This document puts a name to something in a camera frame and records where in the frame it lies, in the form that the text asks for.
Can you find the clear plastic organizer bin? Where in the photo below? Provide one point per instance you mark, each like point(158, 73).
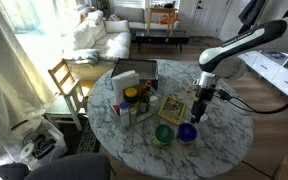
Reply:
point(150, 111)

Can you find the dark sauce bottle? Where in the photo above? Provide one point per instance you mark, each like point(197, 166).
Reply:
point(144, 100)

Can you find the green food can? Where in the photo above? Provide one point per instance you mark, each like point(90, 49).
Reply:
point(160, 145)

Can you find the white paper napkin pack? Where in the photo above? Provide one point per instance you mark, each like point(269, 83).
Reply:
point(124, 83)

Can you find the yellow lid jar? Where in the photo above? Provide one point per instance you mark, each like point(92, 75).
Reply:
point(131, 94)

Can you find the white interior door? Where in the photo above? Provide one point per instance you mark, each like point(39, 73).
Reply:
point(207, 16)

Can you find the striped throw blanket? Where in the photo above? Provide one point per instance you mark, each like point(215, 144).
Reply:
point(84, 55)

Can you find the white low cabinet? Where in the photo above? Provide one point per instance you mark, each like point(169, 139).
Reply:
point(277, 70)

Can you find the wooden block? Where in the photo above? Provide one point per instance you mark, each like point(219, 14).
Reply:
point(187, 88)

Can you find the gray upholstered chair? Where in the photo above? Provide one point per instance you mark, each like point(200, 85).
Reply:
point(70, 168)

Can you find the dark coffee table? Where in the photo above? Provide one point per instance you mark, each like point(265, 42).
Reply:
point(162, 37)

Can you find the dark open cardboard box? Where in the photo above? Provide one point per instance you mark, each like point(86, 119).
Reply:
point(140, 68)

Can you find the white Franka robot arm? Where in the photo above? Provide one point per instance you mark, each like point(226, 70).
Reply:
point(244, 43)

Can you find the white bottle blue cap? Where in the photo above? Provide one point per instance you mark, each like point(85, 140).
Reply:
point(124, 113)

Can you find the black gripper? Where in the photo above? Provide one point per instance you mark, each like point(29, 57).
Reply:
point(204, 98)

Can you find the green bowl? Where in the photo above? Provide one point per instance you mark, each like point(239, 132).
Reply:
point(164, 133)

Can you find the small glass shaker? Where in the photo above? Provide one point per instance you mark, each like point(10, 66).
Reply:
point(133, 115)

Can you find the wooden chair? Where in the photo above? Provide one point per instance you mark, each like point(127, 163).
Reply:
point(67, 90)

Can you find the small red cap bottle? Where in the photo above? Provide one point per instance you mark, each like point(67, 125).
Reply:
point(116, 109)

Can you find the white sofa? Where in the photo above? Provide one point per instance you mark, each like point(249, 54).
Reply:
point(100, 40)

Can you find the clear storage bin with clutter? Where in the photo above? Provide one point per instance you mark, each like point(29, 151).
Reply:
point(40, 146)

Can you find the dark hanging jacket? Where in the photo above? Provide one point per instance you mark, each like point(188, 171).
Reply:
point(250, 13)

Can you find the purple bowl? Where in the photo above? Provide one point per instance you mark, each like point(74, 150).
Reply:
point(187, 131)

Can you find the yellow card box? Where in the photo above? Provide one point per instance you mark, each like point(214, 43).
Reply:
point(172, 109)

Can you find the orange label food can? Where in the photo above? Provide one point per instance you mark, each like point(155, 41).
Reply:
point(184, 142)

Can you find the sheer white curtain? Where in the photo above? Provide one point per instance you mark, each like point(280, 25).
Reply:
point(7, 93)

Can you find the white container in organizer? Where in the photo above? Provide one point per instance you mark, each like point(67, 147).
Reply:
point(154, 101)

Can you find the yellow wooden side table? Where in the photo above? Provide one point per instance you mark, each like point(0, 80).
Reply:
point(160, 10)

